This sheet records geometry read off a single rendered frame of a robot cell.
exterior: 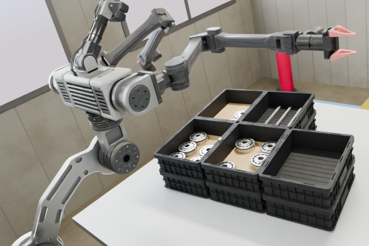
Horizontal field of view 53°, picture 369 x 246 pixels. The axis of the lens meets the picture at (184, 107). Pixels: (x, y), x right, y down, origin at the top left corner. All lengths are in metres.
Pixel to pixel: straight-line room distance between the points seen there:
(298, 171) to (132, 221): 0.85
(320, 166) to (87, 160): 1.04
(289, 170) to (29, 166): 2.07
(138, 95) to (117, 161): 0.39
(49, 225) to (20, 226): 1.68
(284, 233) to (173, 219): 0.53
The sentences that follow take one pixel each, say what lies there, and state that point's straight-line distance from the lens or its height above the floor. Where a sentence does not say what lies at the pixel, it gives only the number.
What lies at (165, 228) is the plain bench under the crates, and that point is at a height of 0.70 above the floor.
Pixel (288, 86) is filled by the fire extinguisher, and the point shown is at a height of 0.13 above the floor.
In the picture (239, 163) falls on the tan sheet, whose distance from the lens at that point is 1.87.
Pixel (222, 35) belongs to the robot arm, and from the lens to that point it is 1.64.
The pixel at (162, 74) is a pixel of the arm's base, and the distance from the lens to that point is 1.32.
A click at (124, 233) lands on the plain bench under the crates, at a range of 1.89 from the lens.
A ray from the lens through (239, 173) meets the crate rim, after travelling 1.66.
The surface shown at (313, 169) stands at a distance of 1.78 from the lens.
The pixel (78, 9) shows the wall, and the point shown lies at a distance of 3.17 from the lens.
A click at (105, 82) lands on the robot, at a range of 1.27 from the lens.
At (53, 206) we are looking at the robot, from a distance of 1.60.
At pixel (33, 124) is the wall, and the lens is 3.07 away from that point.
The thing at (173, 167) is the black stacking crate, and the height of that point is 0.87.
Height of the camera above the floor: 1.90
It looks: 24 degrees down
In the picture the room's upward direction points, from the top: 15 degrees counter-clockwise
